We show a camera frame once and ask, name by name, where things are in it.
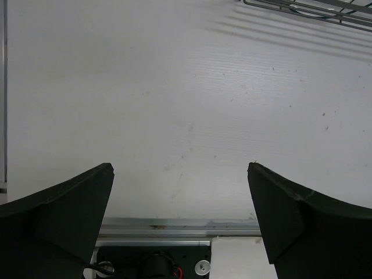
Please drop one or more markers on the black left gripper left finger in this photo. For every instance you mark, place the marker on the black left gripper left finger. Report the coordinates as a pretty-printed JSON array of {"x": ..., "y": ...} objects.
[{"x": 52, "y": 233}]

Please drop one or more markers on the grey wire dish rack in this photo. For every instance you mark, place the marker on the grey wire dish rack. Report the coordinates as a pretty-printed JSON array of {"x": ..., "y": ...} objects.
[{"x": 352, "y": 14}]

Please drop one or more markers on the aluminium table edge rail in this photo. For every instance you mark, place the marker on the aluminium table edge rail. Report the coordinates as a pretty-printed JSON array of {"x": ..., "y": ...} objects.
[{"x": 172, "y": 232}]

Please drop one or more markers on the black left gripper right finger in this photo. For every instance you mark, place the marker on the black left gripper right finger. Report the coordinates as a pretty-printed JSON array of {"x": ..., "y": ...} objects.
[{"x": 307, "y": 234}]

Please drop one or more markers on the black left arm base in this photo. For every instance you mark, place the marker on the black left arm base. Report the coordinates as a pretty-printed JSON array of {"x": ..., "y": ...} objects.
[{"x": 152, "y": 262}]

